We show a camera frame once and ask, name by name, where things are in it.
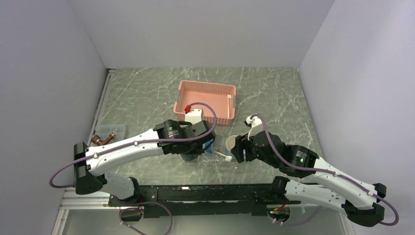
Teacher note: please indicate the blue toothpaste tube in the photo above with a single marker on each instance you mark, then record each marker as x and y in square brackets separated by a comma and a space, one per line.
[209, 149]

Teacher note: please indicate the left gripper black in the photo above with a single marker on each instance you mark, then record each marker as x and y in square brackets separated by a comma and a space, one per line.
[199, 149]

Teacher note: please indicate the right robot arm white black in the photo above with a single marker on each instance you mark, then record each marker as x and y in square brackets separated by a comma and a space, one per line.
[307, 177]

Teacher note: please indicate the copper brass fitting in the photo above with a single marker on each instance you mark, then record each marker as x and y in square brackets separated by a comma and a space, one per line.
[96, 140]

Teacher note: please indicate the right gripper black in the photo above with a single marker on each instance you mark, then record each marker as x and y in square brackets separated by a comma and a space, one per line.
[238, 150]

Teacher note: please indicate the clear acrylic toothbrush holder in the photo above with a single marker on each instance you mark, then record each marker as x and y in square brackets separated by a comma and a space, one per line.
[211, 158]

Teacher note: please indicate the pink perforated plastic basket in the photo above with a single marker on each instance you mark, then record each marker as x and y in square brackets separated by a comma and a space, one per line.
[212, 94]

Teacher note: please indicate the light blue white mug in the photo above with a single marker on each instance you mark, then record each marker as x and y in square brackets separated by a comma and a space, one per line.
[230, 144]

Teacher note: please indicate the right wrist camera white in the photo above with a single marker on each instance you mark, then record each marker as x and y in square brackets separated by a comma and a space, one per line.
[255, 125]

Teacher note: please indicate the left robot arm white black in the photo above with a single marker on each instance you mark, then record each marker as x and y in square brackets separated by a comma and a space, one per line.
[170, 137]

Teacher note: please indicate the white toothbrush at basket side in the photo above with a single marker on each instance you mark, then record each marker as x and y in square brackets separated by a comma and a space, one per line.
[229, 97]

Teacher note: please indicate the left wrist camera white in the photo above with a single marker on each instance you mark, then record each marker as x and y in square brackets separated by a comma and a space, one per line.
[193, 116]

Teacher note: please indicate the clear textured oval tray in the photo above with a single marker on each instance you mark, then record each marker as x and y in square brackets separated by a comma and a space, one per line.
[199, 163]

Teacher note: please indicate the dark blue mug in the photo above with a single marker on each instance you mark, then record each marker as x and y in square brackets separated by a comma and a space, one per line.
[188, 157]

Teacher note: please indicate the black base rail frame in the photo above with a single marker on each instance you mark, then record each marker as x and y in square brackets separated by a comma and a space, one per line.
[253, 199]

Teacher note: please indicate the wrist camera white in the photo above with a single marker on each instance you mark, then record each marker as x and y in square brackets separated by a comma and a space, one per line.
[255, 125]
[193, 116]

